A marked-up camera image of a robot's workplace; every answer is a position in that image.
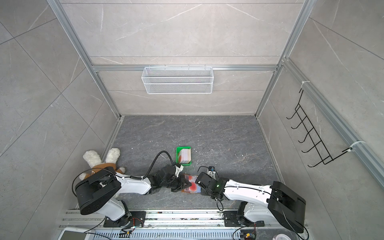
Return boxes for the green plastic card tray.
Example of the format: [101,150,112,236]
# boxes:
[176,147,192,166]

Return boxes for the white wire mesh basket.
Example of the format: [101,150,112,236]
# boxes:
[142,67,214,95]

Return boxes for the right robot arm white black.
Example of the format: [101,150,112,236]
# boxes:
[195,173,307,234]

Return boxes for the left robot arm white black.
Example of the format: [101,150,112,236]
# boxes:
[74,164,192,221]

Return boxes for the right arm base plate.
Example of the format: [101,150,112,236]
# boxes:
[223,211,265,227]

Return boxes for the white device at bottom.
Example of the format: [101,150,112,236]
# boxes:
[58,227,91,240]

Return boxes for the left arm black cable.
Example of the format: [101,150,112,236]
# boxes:
[140,150,175,180]

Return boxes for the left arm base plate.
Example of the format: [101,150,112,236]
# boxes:
[103,211,147,228]

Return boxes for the stack of credit cards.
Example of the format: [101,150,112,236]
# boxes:
[178,149,192,165]

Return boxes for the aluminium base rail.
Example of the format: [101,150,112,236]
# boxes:
[58,209,301,240]

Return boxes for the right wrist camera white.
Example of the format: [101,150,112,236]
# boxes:
[207,166,216,179]

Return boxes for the brown leather card holder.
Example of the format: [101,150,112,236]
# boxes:
[181,174,202,194]

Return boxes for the white brown plush toy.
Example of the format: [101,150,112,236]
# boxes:
[79,148,126,181]

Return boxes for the black wire hook rack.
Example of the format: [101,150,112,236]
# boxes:
[286,89,353,168]

